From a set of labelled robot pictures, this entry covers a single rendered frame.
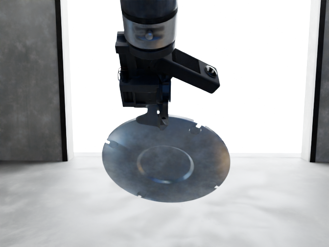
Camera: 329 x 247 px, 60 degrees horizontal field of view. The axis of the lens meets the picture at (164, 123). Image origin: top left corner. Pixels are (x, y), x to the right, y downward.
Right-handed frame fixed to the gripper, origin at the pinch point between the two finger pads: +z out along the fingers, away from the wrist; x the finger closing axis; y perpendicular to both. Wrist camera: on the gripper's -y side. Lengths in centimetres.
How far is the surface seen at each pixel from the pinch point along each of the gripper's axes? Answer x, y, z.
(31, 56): -294, 193, 222
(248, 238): -27, -62, 173
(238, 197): -83, -74, 228
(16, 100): -250, 218, 267
